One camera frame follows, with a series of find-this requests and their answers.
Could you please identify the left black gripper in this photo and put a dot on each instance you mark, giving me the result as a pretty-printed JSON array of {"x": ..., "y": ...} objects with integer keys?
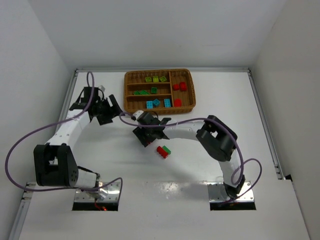
[{"x": 107, "y": 113}]

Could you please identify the dark green square lego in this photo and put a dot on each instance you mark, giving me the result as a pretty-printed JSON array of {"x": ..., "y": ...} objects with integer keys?
[{"x": 153, "y": 90}]

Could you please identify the red green lego pair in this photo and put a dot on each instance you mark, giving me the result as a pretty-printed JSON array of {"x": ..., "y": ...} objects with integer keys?
[{"x": 163, "y": 151}]

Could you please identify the metal base plate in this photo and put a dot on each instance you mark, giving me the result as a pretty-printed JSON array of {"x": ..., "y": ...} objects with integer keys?
[
  {"x": 217, "y": 193},
  {"x": 107, "y": 194}
]

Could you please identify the brown wicker divided basket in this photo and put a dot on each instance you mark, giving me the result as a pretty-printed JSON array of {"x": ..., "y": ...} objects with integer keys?
[{"x": 135, "y": 81}]

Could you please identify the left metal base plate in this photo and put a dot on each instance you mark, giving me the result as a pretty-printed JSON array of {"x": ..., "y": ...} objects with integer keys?
[{"x": 107, "y": 194}]

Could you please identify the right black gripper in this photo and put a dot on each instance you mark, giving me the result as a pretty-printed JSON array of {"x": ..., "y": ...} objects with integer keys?
[{"x": 144, "y": 135}]

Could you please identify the small red square lego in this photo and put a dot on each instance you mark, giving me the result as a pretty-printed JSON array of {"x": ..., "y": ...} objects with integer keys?
[{"x": 176, "y": 87}]

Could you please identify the lime lego brick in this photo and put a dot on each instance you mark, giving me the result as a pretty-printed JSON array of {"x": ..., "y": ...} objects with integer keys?
[{"x": 163, "y": 79}]

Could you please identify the red two-stud lego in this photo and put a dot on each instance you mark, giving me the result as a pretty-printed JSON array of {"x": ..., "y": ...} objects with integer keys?
[{"x": 183, "y": 86}]

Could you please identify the green two-stud lego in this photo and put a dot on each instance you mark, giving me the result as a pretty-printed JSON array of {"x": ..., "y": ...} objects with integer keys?
[{"x": 140, "y": 92}]

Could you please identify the lime sloped lego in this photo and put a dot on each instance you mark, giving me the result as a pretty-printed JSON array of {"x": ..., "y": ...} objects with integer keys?
[{"x": 155, "y": 79}]

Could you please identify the red sloped lego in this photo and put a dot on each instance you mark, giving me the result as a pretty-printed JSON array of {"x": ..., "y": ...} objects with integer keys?
[{"x": 177, "y": 102}]

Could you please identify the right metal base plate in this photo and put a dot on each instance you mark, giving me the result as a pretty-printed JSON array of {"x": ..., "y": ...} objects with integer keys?
[{"x": 217, "y": 193}]

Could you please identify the small lime square lego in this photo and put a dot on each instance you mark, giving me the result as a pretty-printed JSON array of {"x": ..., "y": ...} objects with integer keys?
[{"x": 148, "y": 79}]

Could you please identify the long teal lego stack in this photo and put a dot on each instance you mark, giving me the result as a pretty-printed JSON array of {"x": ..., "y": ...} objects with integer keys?
[{"x": 167, "y": 103}]

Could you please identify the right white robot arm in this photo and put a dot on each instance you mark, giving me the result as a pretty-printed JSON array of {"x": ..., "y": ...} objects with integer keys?
[{"x": 218, "y": 140}]

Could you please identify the small teal lego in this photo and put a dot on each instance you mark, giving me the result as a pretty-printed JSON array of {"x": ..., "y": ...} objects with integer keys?
[{"x": 156, "y": 102}]

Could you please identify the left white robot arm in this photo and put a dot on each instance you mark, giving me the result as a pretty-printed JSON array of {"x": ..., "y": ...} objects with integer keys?
[{"x": 54, "y": 162}]

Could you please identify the teal lego brick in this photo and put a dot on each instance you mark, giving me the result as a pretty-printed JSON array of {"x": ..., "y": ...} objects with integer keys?
[{"x": 149, "y": 105}]

